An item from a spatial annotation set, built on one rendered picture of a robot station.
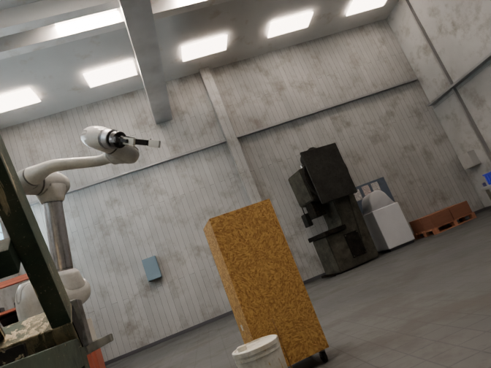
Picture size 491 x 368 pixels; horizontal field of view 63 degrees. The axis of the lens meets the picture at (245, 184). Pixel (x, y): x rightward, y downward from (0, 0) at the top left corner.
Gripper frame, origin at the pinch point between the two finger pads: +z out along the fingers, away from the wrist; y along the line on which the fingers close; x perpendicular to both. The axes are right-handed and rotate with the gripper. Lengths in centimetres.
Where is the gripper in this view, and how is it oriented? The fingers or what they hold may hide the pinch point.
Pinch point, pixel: (145, 142)
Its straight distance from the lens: 171.4
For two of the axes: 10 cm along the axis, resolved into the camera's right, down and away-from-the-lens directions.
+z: 8.2, 1.4, -5.6
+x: -1.1, 9.9, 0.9
